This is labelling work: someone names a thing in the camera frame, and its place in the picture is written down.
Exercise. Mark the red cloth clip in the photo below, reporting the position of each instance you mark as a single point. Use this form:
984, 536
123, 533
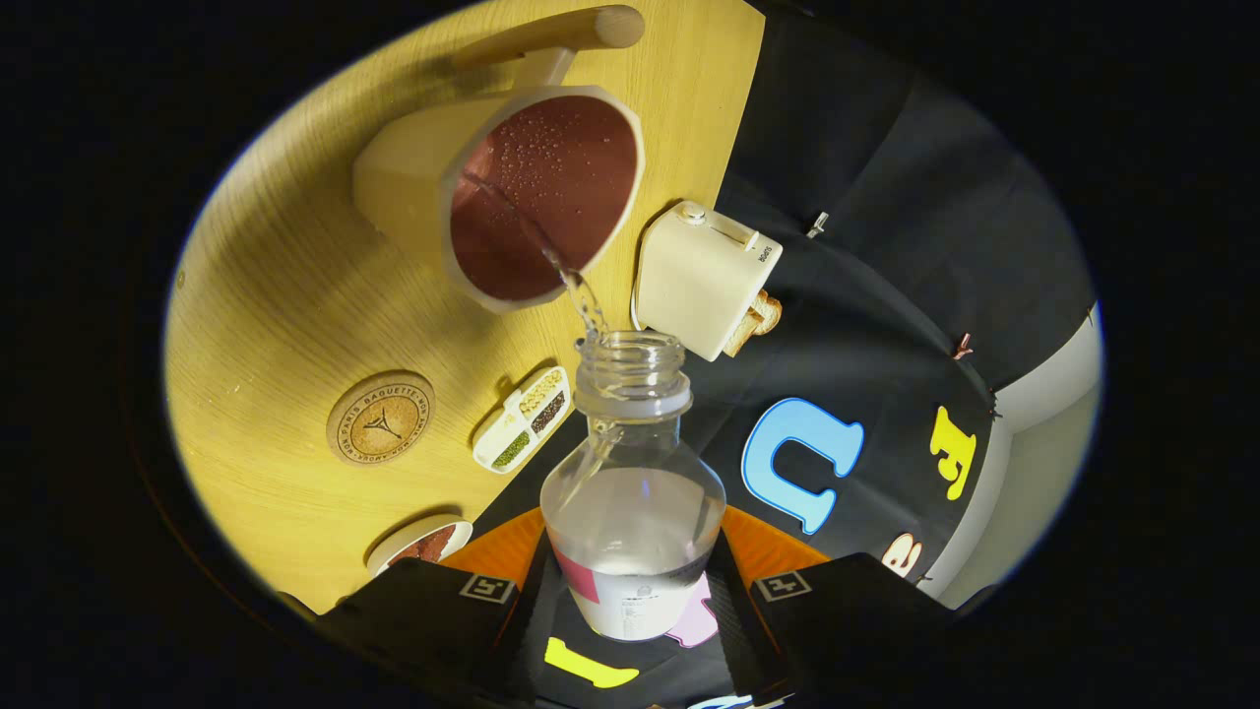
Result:
963, 346

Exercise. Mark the red-brown meat patty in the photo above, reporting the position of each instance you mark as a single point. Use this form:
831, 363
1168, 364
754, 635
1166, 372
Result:
428, 544

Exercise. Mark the round cork coaster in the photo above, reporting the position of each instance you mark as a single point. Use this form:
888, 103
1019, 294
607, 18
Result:
381, 418

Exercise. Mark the clear plastic juice bottle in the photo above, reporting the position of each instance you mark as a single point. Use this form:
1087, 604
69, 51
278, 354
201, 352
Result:
630, 532

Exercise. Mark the toast slice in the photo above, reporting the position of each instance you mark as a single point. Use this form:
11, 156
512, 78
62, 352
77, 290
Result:
758, 317

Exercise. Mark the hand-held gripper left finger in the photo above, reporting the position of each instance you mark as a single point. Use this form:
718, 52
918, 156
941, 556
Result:
527, 640

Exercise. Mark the silver cloth clip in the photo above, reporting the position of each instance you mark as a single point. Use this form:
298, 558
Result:
817, 225

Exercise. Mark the wooden table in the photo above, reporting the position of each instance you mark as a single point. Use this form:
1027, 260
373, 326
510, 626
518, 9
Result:
295, 295

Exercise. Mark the cream toaster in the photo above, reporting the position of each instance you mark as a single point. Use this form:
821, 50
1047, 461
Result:
694, 276

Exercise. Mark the white round plate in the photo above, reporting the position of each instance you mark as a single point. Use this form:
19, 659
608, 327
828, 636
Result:
389, 551

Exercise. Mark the white divided spice dish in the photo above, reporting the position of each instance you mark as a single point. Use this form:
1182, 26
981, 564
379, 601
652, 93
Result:
522, 421

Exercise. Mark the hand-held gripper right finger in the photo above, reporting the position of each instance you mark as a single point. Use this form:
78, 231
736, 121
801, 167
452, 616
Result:
738, 640

